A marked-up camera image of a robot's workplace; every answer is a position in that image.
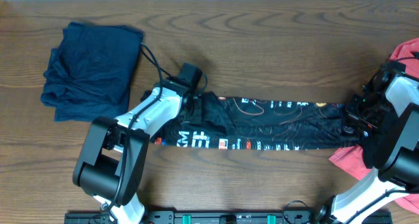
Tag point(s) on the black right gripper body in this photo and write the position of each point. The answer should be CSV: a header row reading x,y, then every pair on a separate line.
x,y
370,111

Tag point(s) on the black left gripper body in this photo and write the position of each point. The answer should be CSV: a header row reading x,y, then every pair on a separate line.
x,y
194,113

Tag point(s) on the black orange contour-pattern shirt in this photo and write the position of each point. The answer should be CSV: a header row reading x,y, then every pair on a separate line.
x,y
264,125

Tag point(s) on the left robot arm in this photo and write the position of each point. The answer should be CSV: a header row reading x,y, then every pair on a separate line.
x,y
111,162

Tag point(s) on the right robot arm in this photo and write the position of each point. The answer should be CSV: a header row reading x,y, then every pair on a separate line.
x,y
392,158

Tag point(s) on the red garment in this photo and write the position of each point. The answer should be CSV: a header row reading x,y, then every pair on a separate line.
x,y
350,159

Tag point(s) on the folded navy blue garment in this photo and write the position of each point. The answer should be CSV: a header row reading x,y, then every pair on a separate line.
x,y
89,74

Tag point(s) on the black mounting rail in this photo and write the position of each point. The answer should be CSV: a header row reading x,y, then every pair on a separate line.
x,y
169,217

